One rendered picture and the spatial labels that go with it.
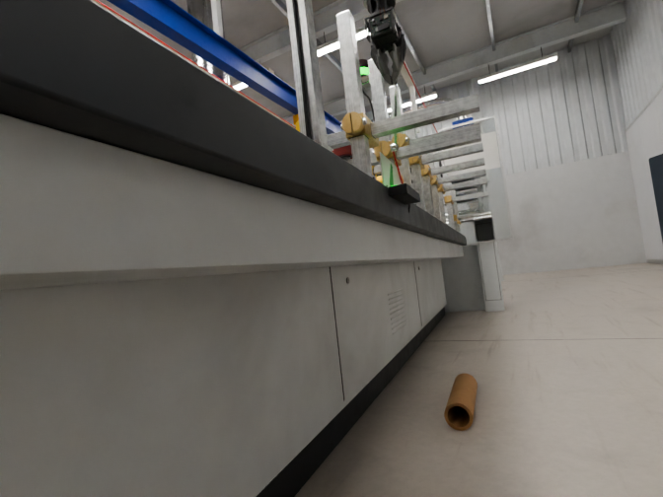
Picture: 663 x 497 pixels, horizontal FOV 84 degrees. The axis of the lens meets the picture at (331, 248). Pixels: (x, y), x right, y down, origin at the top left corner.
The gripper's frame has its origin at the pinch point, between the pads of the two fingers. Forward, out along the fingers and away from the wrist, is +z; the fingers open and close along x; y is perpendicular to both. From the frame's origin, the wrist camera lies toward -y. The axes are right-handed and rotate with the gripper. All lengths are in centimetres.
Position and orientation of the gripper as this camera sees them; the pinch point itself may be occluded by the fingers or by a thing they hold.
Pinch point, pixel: (392, 80)
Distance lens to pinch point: 104.1
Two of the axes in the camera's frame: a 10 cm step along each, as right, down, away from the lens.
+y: -4.1, -0.2, -9.1
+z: 1.1, 9.9, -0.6
